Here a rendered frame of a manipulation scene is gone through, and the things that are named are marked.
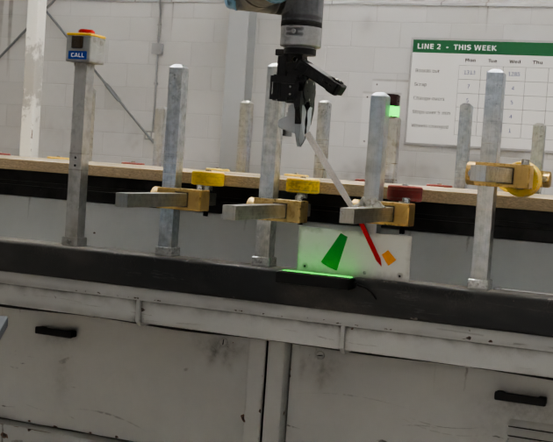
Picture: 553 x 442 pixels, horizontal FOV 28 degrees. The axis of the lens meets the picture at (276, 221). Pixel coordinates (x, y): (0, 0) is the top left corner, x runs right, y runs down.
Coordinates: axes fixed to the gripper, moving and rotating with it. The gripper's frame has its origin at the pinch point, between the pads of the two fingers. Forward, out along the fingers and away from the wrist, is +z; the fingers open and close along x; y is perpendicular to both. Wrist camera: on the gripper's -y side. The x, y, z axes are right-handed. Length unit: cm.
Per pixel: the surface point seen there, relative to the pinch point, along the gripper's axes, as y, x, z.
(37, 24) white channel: 142, -102, -37
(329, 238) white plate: -5.8, -5.6, 21.0
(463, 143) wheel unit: -10, -115, -5
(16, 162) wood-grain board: 91, -23, 10
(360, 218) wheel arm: -20.1, 17.7, 14.9
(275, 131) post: 9.3, -6.3, -2.0
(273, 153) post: 9.3, -6.3, 2.9
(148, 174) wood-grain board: 50, -23, 11
